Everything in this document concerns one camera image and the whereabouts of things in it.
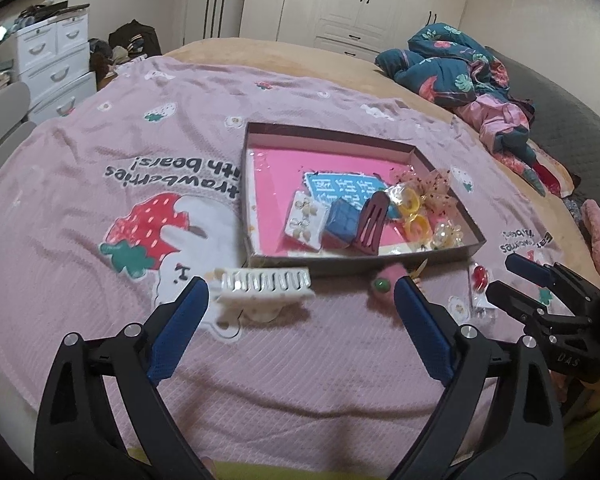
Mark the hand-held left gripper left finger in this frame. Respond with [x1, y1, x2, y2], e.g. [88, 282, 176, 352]
[34, 276, 216, 480]

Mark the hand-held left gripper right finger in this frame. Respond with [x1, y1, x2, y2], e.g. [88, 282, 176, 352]
[390, 276, 565, 480]

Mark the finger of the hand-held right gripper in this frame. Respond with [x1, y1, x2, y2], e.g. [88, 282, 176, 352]
[504, 252, 595, 293]
[485, 281, 558, 328]

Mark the pink pompom hair tie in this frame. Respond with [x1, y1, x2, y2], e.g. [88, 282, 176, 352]
[371, 265, 411, 295]

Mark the pearl hair clip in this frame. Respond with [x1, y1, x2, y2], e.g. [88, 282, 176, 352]
[432, 220, 465, 250]

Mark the white claw hair clip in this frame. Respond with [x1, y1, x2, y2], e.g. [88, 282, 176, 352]
[214, 266, 314, 322]

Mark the yellow hair rings packet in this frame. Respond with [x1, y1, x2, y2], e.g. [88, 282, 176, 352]
[386, 186, 431, 242]

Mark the dotted mesh hair bow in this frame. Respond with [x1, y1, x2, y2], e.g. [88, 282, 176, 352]
[420, 167, 456, 218]
[393, 170, 427, 195]

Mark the shallow cardboard box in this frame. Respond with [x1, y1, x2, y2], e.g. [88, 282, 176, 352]
[242, 121, 487, 277]

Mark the dark red hair clip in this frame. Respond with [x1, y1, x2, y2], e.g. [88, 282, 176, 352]
[354, 190, 390, 256]

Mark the blue hair clip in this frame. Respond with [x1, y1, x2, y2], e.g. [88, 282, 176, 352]
[324, 198, 363, 247]

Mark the clear earring card packet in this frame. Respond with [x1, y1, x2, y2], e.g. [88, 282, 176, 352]
[284, 192, 329, 250]

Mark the red hairpin in clear packet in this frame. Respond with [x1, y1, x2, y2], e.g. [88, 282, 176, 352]
[467, 261, 498, 320]

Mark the pink fluffy cloth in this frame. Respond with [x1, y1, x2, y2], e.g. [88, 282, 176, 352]
[581, 199, 600, 281]

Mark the red printed pillow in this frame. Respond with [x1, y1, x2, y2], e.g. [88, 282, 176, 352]
[530, 157, 581, 197]

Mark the grey padded headboard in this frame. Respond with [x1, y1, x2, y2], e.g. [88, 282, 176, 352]
[485, 46, 600, 196]

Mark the pink strawberry printed blanket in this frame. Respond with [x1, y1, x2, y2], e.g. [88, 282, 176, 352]
[0, 55, 581, 466]

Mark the teal floral quilt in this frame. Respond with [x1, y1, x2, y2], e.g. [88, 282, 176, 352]
[375, 22, 548, 201]

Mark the grey chair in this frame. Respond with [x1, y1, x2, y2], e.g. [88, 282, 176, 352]
[0, 81, 37, 181]

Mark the pile of dark clothes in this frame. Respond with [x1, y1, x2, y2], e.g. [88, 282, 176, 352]
[87, 37, 146, 81]

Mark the white drawer cabinet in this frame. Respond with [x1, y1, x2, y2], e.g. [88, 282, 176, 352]
[12, 7, 97, 126]

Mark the white wardrobe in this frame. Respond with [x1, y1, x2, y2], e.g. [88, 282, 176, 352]
[240, 0, 476, 63]

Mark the white door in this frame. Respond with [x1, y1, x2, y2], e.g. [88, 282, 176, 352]
[182, 0, 246, 46]

